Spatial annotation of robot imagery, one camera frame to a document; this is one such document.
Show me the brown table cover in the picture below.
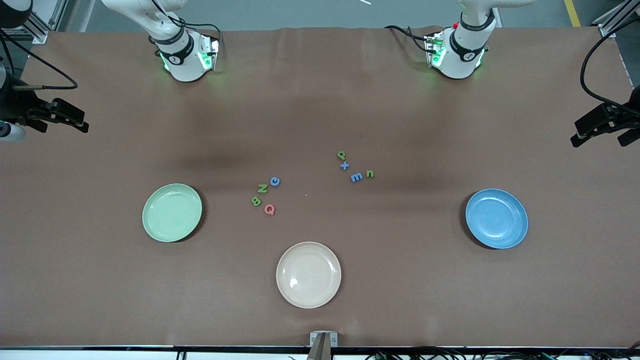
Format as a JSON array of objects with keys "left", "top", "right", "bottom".
[{"left": 0, "top": 26, "right": 640, "bottom": 349}]

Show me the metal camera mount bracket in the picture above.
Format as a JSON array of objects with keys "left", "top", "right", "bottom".
[{"left": 307, "top": 331, "right": 339, "bottom": 360}]

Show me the black base cable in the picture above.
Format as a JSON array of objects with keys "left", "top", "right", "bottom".
[
  {"left": 182, "top": 22, "right": 224, "bottom": 42},
  {"left": 384, "top": 25, "right": 432, "bottom": 53}
]

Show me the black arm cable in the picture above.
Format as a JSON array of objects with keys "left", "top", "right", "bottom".
[
  {"left": 0, "top": 27, "right": 79, "bottom": 92},
  {"left": 580, "top": 17, "right": 640, "bottom": 113}
]

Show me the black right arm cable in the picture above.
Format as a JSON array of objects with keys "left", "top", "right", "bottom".
[{"left": 0, "top": 27, "right": 79, "bottom": 92}]

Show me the light green plate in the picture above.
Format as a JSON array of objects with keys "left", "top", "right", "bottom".
[{"left": 142, "top": 183, "right": 203, "bottom": 243}]

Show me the beige plate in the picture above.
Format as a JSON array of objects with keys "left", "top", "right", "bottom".
[{"left": 276, "top": 241, "right": 342, "bottom": 309}]

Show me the aluminium frame profile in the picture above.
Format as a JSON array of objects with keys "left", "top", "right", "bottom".
[
  {"left": 592, "top": 0, "right": 640, "bottom": 38},
  {"left": 25, "top": 10, "right": 51, "bottom": 45}
]

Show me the blue plate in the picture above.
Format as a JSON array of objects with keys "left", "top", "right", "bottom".
[{"left": 465, "top": 188, "right": 529, "bottom": 250}]

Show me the metal base connector plate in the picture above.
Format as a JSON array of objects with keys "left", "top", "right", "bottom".
[
  {"left": 424, "top": 32, "right": 446, "bottom": 68},
  {"left": 197, "top": 36, "right": 221, "bottom": 72}
]

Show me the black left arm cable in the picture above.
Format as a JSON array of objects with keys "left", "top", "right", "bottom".
[{"left": 580, "top": 17, "right": 640, "bottom": 113}]

